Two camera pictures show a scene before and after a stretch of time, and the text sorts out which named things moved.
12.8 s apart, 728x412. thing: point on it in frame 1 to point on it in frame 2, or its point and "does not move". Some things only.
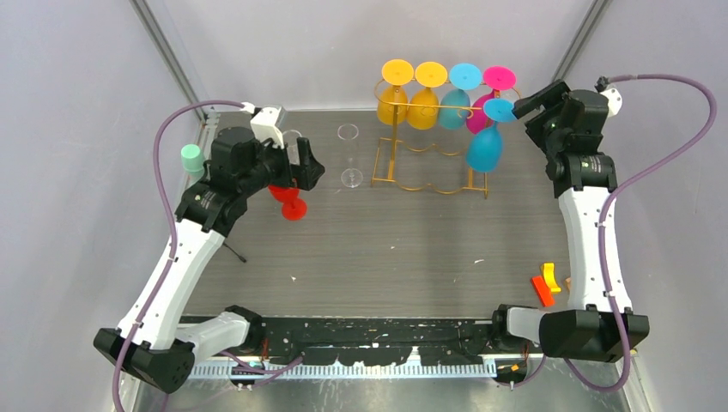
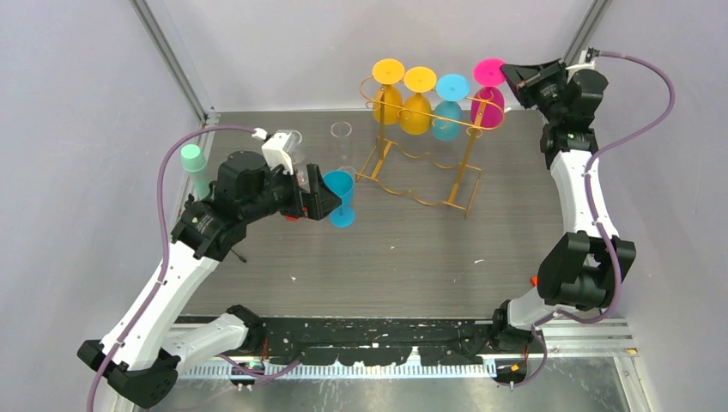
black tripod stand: (238, 255) does not move
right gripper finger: (525, 106) to (518, 75)
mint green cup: (192, 162) does not move
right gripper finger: (552, 92) to (546, 69)
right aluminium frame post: (581, 39) does not move
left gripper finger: (305, 152) to (315, 178)
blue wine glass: (484, 145) to (342, 183)
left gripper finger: (305, 176) to (327, 202)
